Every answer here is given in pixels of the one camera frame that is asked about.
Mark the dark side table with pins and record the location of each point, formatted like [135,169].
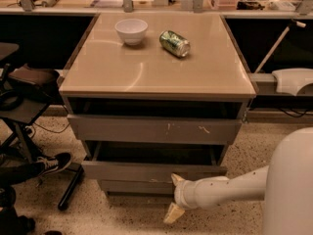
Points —
[17,111]

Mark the black white sneaker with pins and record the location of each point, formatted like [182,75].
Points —
[55,163]

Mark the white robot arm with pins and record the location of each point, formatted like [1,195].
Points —
[285,186]

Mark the black chair base leg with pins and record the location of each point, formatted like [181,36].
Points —
[78,172]

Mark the white bowl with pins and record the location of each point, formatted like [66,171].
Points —
[131,31]

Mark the grey top drawer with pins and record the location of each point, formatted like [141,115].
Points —
[155,129]

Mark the dark brown bag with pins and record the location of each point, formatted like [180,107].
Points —
[40,85]

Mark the white stick tool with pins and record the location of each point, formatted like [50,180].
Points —
[291,25]

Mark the green soda can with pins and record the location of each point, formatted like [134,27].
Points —
[175,43]

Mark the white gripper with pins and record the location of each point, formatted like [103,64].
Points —
[181,194]

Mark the black trouser leg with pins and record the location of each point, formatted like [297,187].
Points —
[18,174]

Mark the grey drawer cabinet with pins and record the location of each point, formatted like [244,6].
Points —
[109,78]

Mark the white curved cover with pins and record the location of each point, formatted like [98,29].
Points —
[291,81]

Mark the grey bottom drawer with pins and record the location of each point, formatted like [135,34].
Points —
[135,187]

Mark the grey drawer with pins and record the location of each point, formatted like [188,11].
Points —
[153,162]
[135,187]
[155,129]

